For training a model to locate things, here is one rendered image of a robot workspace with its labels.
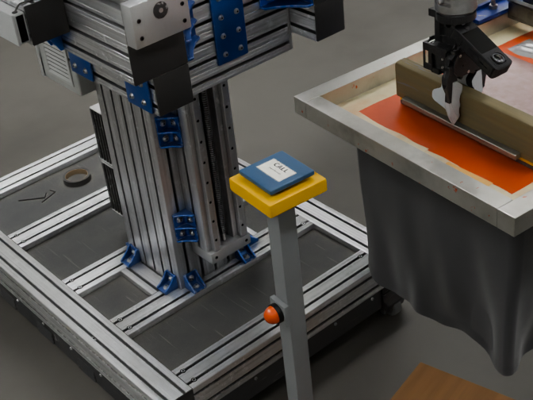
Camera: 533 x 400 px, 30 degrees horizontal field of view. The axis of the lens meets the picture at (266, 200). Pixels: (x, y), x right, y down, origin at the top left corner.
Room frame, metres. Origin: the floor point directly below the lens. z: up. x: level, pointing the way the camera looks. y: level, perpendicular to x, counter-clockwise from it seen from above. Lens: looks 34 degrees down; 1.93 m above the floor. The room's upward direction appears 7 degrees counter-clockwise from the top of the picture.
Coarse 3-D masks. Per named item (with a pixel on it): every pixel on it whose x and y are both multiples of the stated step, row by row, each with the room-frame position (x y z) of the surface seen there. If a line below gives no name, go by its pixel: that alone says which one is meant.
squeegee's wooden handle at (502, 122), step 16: (400, 64) 1.73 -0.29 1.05; (416, 64) 1.72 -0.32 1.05; (400, 80) 1.73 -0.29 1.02; (416, 80) 1.69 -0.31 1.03; (432, 80) 1.65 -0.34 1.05; (400, 96) 1.73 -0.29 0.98; (416, 96) 1.69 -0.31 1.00; (464, 96) 1.58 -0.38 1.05; (480, 96) 1.56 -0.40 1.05; (464, 112) 1.58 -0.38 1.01; (480, 112) 1.55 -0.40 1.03; (496, 112) 1.51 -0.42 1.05; (512, 112) 1.49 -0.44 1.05; (480, 128) 1.55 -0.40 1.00; (496, 128) 1.51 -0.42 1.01; (512, 128) 1.48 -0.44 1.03; (528, 128) 1.45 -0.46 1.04; (512, 144) 1.48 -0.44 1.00; (528, 144) 1.45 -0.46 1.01; (528, 160) 1.45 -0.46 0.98
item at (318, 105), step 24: (480, 24) 2.00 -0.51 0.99; (504, 24) 2.03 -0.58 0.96; (408, 48) 1.92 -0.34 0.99; (360, 72) 1.83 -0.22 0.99; (384, 72) 1.84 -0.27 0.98; (312, 96) 1.75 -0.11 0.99; (336, 96) 1.77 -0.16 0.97; (312, 120) 1.72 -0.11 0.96; (336, 120) 1.65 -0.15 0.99; (360, 120) 1.64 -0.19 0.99; (360, 144) 1.59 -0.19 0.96; (384, 144) 1.54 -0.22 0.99; (408, 144) 1.53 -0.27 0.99; (408, 168) 1.48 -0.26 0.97; (432, 168) 1.44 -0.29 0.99; (456, 192) 1.38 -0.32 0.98; (480, 192) 1.35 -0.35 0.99; (528, 192) 1.34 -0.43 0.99; (480, 216) 1.33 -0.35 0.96; (504, 216) 1.29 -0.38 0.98; (528, 216) 1.29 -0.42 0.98
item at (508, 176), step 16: (528, 112) 1.66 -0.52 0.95; (448, 144) 1.57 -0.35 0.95; (464, 144) 1.57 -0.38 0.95; (480, 144) 1.56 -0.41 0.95; (464, 160) 1.51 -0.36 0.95; (480, 160) 1.51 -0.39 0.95; (496, 160) 1.50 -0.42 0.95; (512, 160) 1.49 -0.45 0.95; (480, 176) 1.46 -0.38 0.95; (496, 176) 1.45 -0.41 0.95; (512, 176) 1.44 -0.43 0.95; (528, 176) 1.44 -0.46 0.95; (512, 192) 1.40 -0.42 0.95
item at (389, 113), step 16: (512, 64) 1.86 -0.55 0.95; (528, 64) 1.85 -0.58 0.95; (496, 80) 1.80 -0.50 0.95; (512, 80) 1.79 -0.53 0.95; (528, 80) 1.78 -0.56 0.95; (496, 96) 1.73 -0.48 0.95; (512, 96) 1.73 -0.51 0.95; (528, 96) 1.72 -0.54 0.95; (368, 112) 1.73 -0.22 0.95; (384, 112) 1.72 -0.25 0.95; (400, 112) 1.71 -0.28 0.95; (416, 112) 1.71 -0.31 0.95; (400, 128) 1.65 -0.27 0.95; (416, 128) 1.65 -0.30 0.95; (432, 128) 1.64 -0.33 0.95; (448, 128) 1.63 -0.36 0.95; (432, 144) 1.58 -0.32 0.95
